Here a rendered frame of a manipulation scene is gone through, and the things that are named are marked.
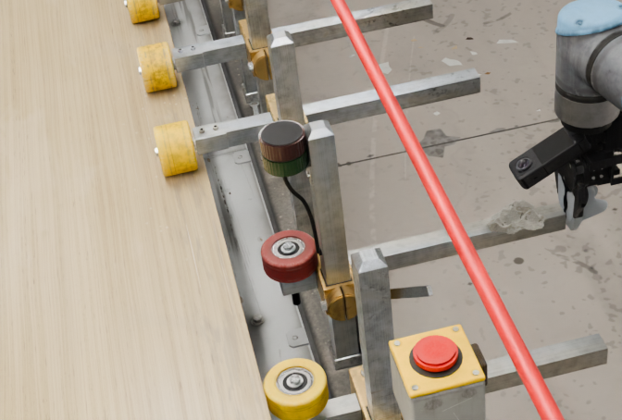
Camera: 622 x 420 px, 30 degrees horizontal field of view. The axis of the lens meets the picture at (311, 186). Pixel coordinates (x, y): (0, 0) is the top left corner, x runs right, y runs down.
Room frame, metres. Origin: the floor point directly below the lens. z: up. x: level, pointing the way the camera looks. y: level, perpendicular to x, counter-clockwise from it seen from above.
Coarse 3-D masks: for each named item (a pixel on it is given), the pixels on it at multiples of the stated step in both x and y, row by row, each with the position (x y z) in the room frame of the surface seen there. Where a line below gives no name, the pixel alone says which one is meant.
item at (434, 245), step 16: (544, 208) 1.31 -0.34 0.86; (560, 208) 1.31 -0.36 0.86; (480, 224) 1.30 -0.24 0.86; (544, 224) 1.29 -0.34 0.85; (560, 224) 1.29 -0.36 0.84; (400, 240) 1.29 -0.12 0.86; (416, 240) 1.28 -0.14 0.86; (432, 240) 1.28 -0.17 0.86; (448, 240) 1.27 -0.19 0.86; (480, 240) 1.27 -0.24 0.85; (496, 240) 1.28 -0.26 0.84; (512, 240) 1.28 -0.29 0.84; (384, 256) 1.25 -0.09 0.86; (400, 256) 1.26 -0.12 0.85; (416, 256) 1.26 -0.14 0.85; (432, 256) 1.26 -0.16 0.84; (448, 256) 1.27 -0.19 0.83; (288, 288) 1.23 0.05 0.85; (304, 288) 1.23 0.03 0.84
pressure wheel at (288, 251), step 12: (276, 240) 1.27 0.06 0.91; (288, 240) 1.27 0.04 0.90; (300, 240) 1.26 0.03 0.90; (312, 240) 1.26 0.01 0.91; (264, 252) 1.25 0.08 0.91; (276, 252) 1.25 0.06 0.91; (288, 252) 1.24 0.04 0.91; (300, 252) 1.24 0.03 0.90; (312, 252) 1.23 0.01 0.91; (264, 264) 1.23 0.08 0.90; (276, 264) 1.22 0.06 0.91; (288, 264) 1.21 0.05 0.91; (300, 264) 1.21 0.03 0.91; (312, 264) 1.22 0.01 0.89; (276, 276) 1.22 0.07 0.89; (288, 276) 1.21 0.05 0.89; (300, 276) 1.21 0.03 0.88; (300, 300) 1.25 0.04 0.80
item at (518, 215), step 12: (516, 204) 1.32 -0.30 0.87; (528, 204) 1.32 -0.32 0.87; (492, 216) 1.30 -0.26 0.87; (504, 216) 1.29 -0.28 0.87; (516, 216) 1.29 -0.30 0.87; (528, 216) 1.28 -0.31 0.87; (540, 216) 1.29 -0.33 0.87; (492, 228) 1.28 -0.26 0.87; (504, 228) 1.27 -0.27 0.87; (516, 228) 1.27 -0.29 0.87; (528, 228) 1.27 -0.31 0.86; (540, 228) 1.27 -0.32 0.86
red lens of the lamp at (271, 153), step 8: (280, 120) 1.24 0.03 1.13; (288, 120) 1.24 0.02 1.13; (264, 128) 1.23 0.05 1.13; (304, 128) 1.22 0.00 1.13; (304, 136) 1.20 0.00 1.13; (264, 144) 1.19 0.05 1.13; (296, 144) 1.19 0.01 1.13; (304, 144) 1.20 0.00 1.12; (264, 152) 1.20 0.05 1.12; (272, 152) 1.19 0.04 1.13; (280, 152) 1.18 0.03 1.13; (288, 152) 1.18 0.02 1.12; (296, 152) 1.19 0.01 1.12; (304, 152) 1.20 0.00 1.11; (272, 160) 1.19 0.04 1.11; (280, 160) 1.18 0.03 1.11; (288, 160) 1.18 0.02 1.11
